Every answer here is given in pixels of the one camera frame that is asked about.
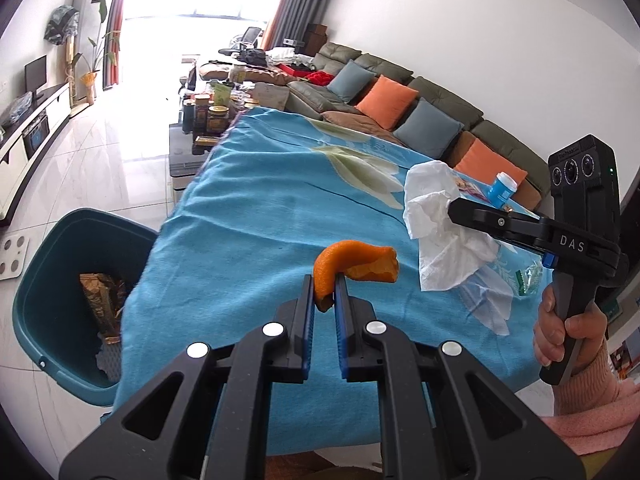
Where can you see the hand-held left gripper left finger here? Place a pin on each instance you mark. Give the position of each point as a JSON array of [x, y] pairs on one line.
[[306, 345]]

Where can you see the person's right forearm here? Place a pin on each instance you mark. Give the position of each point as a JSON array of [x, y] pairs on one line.
[[585, 400]]

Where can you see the clear plastic bag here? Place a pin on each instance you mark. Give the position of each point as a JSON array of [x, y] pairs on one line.
[[492, 305]]

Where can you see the flat gold tin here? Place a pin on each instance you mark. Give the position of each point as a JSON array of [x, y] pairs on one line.
[[207, 141]]

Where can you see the grey-blue cushion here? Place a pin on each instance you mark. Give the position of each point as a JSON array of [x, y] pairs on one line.
[[427, 130], [350, 82]]

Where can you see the person's right hand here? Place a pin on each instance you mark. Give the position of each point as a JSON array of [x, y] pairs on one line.
[[587, 325]]

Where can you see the white and black TV cabinet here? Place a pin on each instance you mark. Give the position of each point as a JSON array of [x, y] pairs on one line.
[[10, 154]]

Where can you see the white foam net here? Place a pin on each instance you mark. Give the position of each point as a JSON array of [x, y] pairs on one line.
[[109, 365]]

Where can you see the blue floral printed blanket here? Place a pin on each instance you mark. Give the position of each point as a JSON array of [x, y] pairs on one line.
[[260, 220]]

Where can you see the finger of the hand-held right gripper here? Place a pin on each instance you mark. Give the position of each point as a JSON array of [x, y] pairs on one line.
[[492, 224]]

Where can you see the red cloth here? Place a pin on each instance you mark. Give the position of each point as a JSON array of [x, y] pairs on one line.
[[316, 78]]

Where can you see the plastic wrapped bundle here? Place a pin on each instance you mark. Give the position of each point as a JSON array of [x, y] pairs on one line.
[[17, 107]]

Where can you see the green paper packet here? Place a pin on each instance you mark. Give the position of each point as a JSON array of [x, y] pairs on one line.
[[222, 95]]

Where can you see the colourful flat snack packet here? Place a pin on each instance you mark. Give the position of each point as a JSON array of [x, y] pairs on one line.
[[472, 189]]

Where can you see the small black monitor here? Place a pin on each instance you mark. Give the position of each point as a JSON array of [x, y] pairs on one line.
[[36, 74]]

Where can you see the white bathroom scale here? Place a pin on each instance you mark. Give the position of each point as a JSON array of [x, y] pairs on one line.
[[12, 260]]

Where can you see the orange cushion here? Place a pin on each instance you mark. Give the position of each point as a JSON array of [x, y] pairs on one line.
[[482, 162], [385, 102]]

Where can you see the black glass coffee table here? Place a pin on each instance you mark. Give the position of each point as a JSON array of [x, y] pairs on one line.
[[182, 152]]

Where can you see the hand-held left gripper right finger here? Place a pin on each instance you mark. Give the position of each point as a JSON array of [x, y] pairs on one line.
[[344, 345]]

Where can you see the tall leafy plant yellow pot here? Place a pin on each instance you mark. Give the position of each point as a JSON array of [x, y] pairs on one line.
[[88, 85]]

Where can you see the blue cup with white lid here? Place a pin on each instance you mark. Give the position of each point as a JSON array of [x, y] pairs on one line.
[[500, 192]]

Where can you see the floor fan with printed cover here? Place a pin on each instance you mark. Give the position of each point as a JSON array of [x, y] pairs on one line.
[[62, 22]]

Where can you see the teal plastic trash bin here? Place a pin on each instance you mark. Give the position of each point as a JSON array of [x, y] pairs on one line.
[[55, 240]]

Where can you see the black office chair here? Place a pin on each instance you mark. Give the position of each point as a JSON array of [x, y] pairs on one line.
[[250, 35]]

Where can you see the pile of white clothes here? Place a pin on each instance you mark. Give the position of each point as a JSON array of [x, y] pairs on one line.
[[282, 52]]

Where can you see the black bag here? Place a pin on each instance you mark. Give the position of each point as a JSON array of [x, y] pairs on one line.
[[254, 57]]

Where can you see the orange peel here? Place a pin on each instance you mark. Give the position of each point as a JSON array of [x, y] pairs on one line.
[[360, 260]]

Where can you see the beige paper bag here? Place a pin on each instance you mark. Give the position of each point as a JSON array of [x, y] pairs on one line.
[[270, 96]]

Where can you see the small grey box device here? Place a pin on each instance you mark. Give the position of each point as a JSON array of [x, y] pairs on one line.
[[288, 42]]

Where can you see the red flat box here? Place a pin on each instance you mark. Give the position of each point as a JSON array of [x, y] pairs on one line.
[[289, 67]]

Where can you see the white tissue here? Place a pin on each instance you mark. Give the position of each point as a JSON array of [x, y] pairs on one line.
[[430, 195]]

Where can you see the cluster of brown food jars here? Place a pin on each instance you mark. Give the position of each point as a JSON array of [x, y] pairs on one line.
[[217, 117]]

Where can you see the clear green printed wrapper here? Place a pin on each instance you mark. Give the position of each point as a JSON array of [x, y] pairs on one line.
[[527, 280]]

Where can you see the green and brown sofa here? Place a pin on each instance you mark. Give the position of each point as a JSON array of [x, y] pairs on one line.
[[440, 95]]

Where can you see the stack of brown boxes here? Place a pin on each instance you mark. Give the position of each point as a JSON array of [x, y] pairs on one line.
[[315, 40]]

